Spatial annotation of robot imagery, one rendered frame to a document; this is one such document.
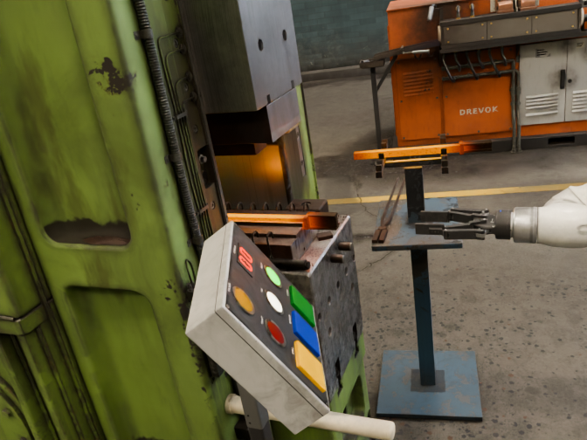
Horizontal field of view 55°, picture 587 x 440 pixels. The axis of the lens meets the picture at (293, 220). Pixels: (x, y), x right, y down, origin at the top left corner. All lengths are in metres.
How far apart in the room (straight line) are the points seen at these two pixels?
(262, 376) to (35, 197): 0.80
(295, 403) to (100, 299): 0.77
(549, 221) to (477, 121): 3.65
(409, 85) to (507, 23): 0.88
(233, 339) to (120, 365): 0.85
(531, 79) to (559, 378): 2.98
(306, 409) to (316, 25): 8.29
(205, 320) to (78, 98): 0.67
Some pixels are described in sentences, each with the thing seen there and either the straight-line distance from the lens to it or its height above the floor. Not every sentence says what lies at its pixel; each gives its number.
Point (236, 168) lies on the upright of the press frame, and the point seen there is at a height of 1.07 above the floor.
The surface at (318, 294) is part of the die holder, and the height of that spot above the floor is 0.83.
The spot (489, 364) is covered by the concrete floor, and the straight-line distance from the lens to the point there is 2.63.
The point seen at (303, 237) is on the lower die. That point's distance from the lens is 1.62.
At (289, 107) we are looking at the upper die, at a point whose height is 1.32.
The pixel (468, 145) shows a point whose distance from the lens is 2.00.
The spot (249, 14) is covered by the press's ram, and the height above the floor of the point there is 1.58.
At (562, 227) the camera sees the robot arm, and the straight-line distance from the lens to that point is 1.46.
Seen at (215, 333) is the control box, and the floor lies 1.15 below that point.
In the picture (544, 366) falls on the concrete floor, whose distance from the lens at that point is 2.65.
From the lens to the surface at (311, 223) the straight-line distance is 1.62.
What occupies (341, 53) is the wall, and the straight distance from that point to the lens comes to 9.07.
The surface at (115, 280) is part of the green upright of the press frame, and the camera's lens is 1.46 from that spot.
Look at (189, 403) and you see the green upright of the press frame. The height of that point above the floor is 0.67.
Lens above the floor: 1.65
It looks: 24 degrees down
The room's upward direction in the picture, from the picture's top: 9 degrees counter-clockwise
